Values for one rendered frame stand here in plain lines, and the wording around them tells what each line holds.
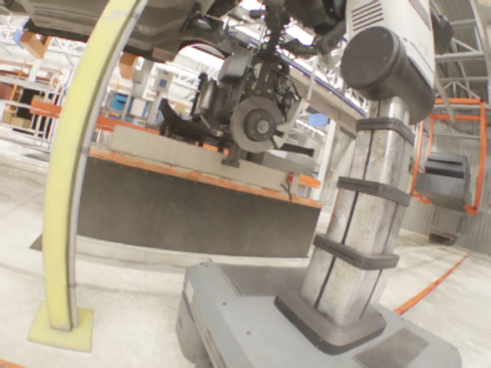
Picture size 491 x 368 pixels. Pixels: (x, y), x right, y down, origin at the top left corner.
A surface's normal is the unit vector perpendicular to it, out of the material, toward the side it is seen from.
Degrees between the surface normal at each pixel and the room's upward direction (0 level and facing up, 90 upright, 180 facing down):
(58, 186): 90
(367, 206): 90
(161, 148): 90
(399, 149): 90
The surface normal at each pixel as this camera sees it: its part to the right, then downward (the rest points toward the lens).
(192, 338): -0.50, -0.11
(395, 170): 0.40, 0.14
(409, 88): 0.18, 0.67
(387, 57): -0.88, -0.22
